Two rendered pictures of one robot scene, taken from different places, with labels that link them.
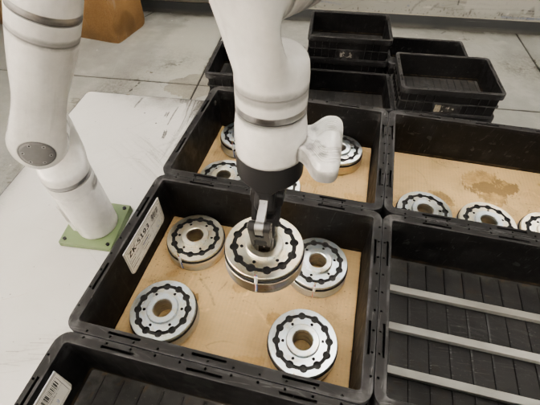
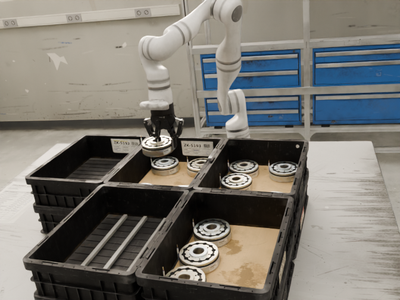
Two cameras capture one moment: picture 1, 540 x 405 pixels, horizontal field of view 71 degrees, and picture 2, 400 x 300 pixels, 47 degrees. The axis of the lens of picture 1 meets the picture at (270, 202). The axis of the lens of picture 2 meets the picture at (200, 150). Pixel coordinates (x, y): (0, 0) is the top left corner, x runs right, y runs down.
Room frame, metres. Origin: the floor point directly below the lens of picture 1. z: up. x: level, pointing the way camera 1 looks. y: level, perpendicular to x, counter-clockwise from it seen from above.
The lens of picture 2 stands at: (0.58, -1.37, 1.56)
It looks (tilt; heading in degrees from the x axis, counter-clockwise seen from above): 23 degrees down; 97
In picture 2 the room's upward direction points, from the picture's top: 6 degrees counter-clockwise
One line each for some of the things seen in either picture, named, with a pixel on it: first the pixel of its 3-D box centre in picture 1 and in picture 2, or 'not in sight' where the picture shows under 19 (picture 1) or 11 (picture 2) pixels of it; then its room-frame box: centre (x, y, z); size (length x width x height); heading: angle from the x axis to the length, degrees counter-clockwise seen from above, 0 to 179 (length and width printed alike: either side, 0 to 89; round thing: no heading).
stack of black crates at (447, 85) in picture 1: (430, 116); not in sight; (1.45, -0.74, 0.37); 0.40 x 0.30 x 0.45; 82
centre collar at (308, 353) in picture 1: (302, 340); not in sight; (0.21, -0.05, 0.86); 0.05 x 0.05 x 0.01
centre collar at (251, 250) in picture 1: (263, 243); (157, 141); (0.28, 0.01, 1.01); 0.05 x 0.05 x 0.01
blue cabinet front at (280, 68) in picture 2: not in sight; (250, 90); (0.61, 1.93, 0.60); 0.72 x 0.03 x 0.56; 172
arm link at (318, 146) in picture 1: (288, 125); (158, 94); (0.31, -0.02, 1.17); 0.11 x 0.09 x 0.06; 79
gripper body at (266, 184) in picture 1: (269, 174); (162, 114); (0.31, 0.00, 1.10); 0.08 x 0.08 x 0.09
